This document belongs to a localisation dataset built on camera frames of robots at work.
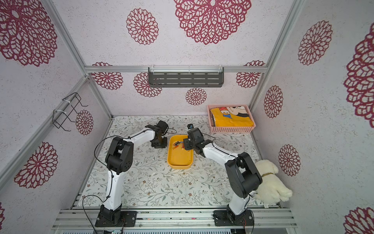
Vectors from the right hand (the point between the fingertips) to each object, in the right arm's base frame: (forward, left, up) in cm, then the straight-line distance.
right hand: (186, 139), depth 93 cm
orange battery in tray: (+1, +8, -11) cm, 14 cm away
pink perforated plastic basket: (+36, -17, -5) cm, 40 cm away
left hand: (+1, +17, -10) cm, 20 cm away
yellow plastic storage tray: (-7, +6, -12) cm, 15 cm away
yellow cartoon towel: (+21, -32, -4) cm, 39 cm away
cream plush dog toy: (-30, -44, -1) cm, 53 cm away
